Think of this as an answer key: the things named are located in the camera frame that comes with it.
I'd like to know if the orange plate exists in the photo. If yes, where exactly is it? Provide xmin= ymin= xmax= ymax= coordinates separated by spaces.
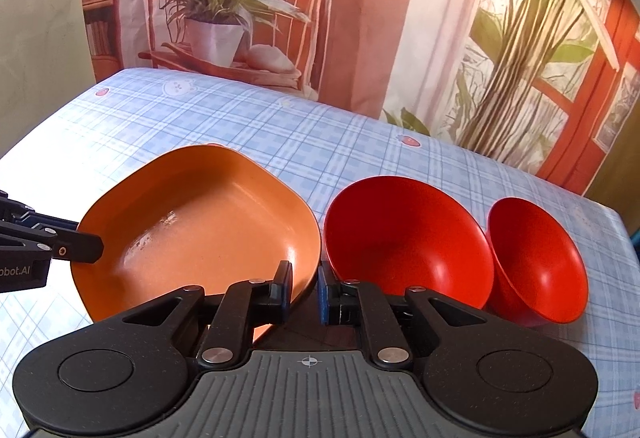
xmin=70 ymin=145 xmax=322 ymax=341

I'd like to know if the printed backdrop cloth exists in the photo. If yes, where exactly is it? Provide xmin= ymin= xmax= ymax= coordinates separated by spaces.
xmin=77 ymin=0 xmax=640 ymax=196

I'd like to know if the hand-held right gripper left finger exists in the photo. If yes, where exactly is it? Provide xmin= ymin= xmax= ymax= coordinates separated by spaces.
xmin=121 ymin=260 xmax=294 ymax=366

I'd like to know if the small red bowl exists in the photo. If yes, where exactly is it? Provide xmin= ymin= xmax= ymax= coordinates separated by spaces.
xmin=486 ymin=198 xmax=589 ymax=326

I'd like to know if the blue checked tablecloth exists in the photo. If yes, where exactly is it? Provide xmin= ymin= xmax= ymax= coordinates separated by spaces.
xmin=0 ymin=66 xmax=640 ymax=438

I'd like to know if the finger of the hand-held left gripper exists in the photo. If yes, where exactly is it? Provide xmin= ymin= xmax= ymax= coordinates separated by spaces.
xmin=0 ymin=225 xmax=104 ymax=265
xmin=0 ymin=190 xmax=81 ymax=233

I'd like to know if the large red bowl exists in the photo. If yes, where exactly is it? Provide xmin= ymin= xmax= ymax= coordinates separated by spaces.
xmin=323 ymin=176 xmax=496 ymax=311

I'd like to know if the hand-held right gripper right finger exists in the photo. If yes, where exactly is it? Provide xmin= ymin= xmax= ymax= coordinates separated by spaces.
xmin=318 ymin=263 xmax=488 ymax=364

